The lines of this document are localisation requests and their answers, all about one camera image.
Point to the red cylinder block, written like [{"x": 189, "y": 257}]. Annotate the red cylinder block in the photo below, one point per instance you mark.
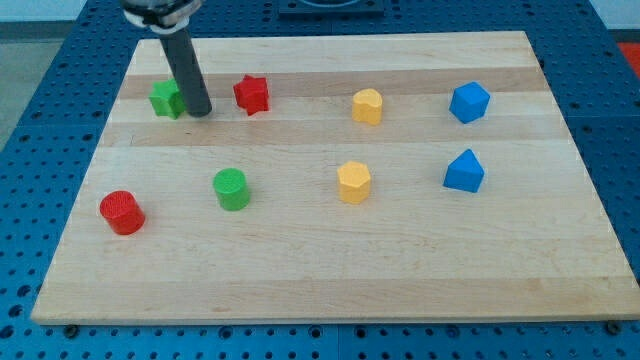
[{"x": 122, "y": 212}]

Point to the blue triangular prism block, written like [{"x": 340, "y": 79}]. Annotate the blue triangular prism block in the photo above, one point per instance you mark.
[{"x": 464, "y": 173}]

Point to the green star block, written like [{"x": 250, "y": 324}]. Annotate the green star block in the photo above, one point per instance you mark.
[{"x": 166, "y": 99}]

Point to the blue cube block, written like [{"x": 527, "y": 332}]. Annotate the blue cube block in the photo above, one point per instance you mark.
[{"x": 469, "y": 102}]

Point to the light wooden board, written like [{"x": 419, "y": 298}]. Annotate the light wooden board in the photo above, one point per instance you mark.
[{"x": 533, "y": 244}]

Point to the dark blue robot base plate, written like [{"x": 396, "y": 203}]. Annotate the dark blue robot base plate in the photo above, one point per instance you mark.
[{"x": 296, "y": 8}]

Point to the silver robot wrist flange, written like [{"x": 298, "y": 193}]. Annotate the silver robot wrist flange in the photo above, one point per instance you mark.
[{"x": 161, "y": 16}]

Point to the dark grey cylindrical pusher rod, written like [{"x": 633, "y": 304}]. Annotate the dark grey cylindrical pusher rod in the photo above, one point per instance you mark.
[{"x": 183, "y": 62}]

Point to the yellow hexagon block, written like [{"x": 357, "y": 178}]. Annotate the yellow hexagon block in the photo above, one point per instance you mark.
[{"x": 354, "y": 182}]

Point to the green cylinder block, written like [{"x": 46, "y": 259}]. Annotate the green cylinder block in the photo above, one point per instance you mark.
[{"x": 231, "y": 189}]

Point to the yellow heart block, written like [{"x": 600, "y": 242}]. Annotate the yellow heart block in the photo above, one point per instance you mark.
[{"x": 367, "y": 106}]

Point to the red star block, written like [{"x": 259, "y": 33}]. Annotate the red star block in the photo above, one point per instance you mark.
[{"x": 252, "y": 94}]

